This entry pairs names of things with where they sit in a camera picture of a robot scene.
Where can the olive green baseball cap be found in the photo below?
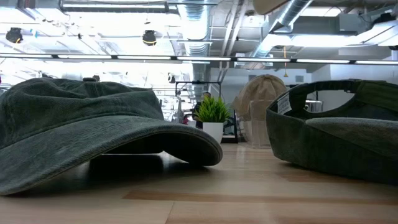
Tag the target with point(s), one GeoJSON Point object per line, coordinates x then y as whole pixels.
{"type": "Point", "coordinates": [311, 149]}

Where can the long ceiling light strip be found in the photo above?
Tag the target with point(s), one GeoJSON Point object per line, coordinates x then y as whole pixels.
{"type": "Point", "coordinates": [202, 58]}

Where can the black round ceiling lamp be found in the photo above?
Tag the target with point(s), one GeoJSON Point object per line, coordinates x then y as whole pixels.
{"type": "Point", "coordinates": [149, 37]}
{"type": "Point", "coordinates": [14, 35]}

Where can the teal green baseball cap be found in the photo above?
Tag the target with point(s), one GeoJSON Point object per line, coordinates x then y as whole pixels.
{"type": "Point", "coordinates": [77, 124]}

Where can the silver ventilation duct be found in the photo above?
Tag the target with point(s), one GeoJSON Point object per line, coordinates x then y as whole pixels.
{"type": "Point", "coordinates": [292, 12]}

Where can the small green potted plant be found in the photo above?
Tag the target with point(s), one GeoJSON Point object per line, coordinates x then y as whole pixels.
{"type": "Point", "coordinates": [213, 133]}

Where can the person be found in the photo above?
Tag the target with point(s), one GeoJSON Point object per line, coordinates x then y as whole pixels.
{"type": "Point", "coordinates": [196, 112]}

